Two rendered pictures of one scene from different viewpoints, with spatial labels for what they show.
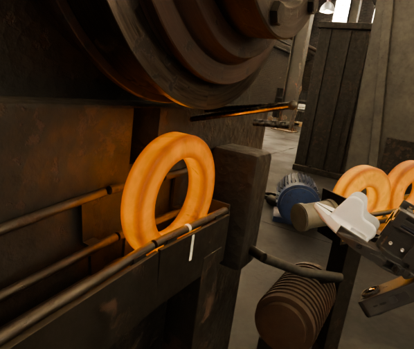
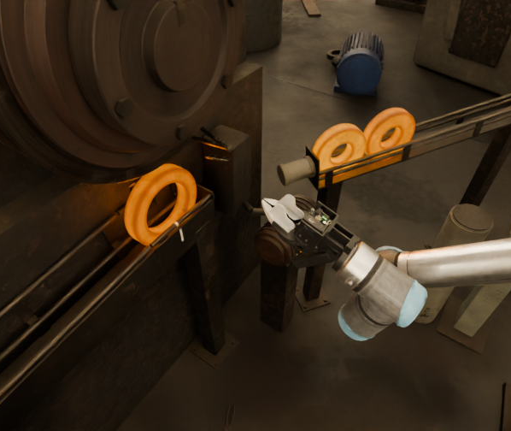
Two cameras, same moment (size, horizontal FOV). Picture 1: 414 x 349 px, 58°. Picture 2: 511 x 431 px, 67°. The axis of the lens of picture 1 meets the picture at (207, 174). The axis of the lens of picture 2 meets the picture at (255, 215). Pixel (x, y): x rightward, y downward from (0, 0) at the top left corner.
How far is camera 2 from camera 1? 47 cm
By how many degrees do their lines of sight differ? 31
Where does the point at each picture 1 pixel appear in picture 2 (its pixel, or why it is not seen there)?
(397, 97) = not seen: outside the picture
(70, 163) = (86, 213)
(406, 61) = not seen: outside the picture
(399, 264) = (305, 247)
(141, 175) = (132, 213)
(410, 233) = (308, 233)
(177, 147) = (152, 188)
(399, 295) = (309, 260)
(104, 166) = (110, 201)
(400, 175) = (375, 127)
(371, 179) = (344, 138)
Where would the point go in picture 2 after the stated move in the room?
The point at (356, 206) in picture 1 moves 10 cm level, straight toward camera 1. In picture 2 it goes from (281, 209) to (258, 243)
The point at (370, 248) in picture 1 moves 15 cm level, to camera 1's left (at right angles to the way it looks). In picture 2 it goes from (287, 239) to (214, 233)
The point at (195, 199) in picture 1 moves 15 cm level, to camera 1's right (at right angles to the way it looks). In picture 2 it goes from (183, 197) to (249, 202)
